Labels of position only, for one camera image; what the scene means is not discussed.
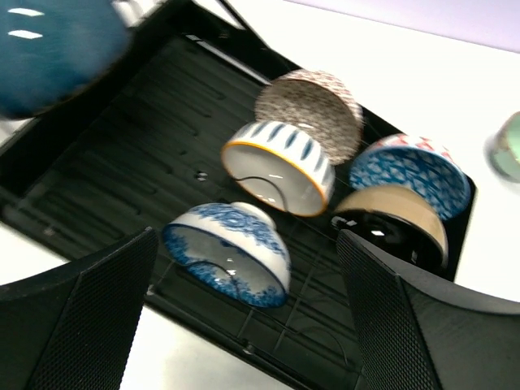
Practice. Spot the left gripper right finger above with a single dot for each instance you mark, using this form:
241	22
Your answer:
419	331

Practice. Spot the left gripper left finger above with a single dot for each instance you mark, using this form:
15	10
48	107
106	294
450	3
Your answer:
72	327

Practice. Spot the blue triangle patterned bowl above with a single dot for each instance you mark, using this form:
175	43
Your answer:
417	163

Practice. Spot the blue floral bowl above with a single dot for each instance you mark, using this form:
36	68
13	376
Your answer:
233	248

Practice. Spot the mint green bowl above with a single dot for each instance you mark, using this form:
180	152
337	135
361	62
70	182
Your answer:
503	149

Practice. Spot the white bowl orange rim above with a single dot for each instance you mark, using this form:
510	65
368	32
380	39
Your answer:
281	165

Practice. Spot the brown patterned bowl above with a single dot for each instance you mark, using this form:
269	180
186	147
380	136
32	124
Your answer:
318	103

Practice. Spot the teal bowl tan inside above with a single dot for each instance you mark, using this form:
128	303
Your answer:
53	50

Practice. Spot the black plastic drain tray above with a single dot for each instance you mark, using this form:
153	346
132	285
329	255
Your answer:
141	148

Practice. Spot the black wire dish rack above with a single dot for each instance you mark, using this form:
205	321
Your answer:
307	325

